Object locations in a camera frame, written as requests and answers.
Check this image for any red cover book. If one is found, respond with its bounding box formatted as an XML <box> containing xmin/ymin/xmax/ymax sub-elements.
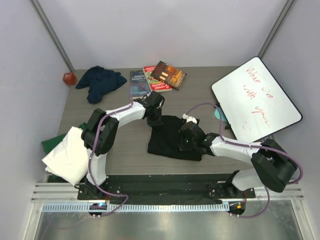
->
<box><xmin>142</xmin><ymin>66</ymin><xmax>172</xmax><ymax>93</ymax></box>

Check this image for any black t shirt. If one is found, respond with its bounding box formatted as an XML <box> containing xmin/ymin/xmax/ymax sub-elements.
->
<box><xmin>147</xmin><ymin>115</ymin><xmax>202</xmax><ymax>162</ymax></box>

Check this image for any dark cover paperback book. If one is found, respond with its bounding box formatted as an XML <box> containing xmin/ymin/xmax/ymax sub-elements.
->
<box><xmin>151</xmin><ymin>61</ymin><xmax>188</xmax><ymax>90</ymax></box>

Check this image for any white dry-erase board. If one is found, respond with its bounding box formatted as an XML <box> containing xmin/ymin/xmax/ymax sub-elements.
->
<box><xmin>211</xmin><ymin>56</ymin><xmax>303</xmax><ymax>142</ymax></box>

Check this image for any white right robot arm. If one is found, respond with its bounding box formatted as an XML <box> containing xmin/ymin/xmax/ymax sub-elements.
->
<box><xmin>179</xmin><ymin>121</ymin><xmax>298</xmax><ymax>198</ymax></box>

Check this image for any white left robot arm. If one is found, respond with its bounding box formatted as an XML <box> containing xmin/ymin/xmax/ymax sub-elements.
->
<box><xmin>81</xmin><ymin>91</ymin><xmax>165</xmax><ymax>200</ymax></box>

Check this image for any blue 1984 paperback book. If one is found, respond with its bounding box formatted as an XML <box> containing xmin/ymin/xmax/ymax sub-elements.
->
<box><xmin>130</xmin><ymin>70</ymin><xmax>152</xmax><ymax>99</ymax></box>

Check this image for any teal cutting mat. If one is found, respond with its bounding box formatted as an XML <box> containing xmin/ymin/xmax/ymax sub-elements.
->
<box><xmin>214</xmin><ymin>108</ymin><xmax>228</xmax><ymax>123</ymax></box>

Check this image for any navy blue t shirt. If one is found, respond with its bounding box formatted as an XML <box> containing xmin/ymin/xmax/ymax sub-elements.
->
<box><xmin>75</xmin><ymin>66</ymin><xmax>127</xmax><ymax>104</ymax></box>

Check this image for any small red cube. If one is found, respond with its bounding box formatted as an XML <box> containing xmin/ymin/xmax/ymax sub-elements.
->
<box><xmin>62</xmin><ymin>72</ymin><xmax>77</xmax><ymax>86</ymax></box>

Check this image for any white folded t shirt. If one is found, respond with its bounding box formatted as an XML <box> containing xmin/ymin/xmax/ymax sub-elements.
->
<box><xmin>42</xmin><ymin>141</ymin><xmax>89</xmax><ymax>186</ymax></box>

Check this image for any green t shirt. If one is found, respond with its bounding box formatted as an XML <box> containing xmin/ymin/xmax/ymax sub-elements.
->
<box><xmin>41</xmin><ymin>122</ymin><xmax>87</xmax><ymax>154</ymax></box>

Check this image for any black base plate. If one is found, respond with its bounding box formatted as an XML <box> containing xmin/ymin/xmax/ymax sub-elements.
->
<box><xmin>47</xmin><ymin>174</ymin><xmax>257</xmax><ymax>202</ymax></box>

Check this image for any white perforated cable rail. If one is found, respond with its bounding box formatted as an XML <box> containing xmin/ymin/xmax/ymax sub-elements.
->
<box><xmin>42</xmin><ymin>202</ymin><xmax>230</xmax><ymax>213</ymax></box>

